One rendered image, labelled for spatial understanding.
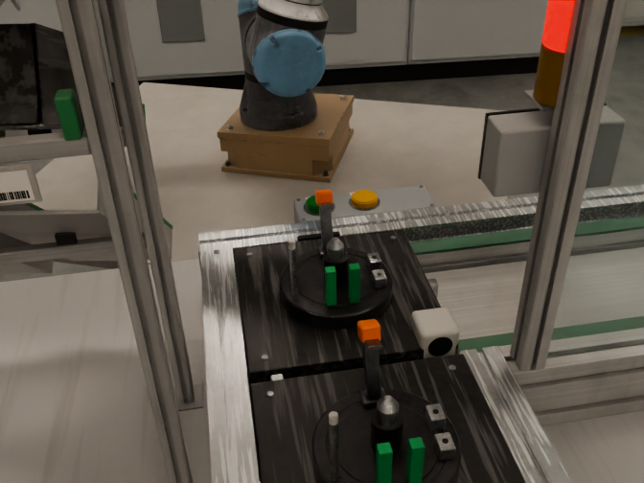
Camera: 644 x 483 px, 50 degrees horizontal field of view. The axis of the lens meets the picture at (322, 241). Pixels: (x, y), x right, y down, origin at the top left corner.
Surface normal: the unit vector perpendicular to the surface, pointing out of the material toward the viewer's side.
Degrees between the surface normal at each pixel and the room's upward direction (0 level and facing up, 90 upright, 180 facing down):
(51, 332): 0
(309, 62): 95
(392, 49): 90
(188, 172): 0
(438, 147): 0
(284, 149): 90
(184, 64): 90
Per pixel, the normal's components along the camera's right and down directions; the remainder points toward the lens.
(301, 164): -0.24, 0.56
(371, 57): 0.11, 0.57
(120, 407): -0.02, -0.82
